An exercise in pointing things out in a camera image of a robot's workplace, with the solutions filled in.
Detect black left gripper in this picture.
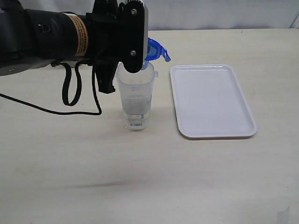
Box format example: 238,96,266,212
86,0,146,93

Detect blue plastic lid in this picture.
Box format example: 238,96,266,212
141,38,171,70

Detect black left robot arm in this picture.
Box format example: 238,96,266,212
0,0,148,94

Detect clear tall plastic container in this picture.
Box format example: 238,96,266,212
116,62,158,130

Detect white rectangular plastic tray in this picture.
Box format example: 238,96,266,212
170,64,257,140

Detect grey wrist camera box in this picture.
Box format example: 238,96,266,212
141,0,149,60

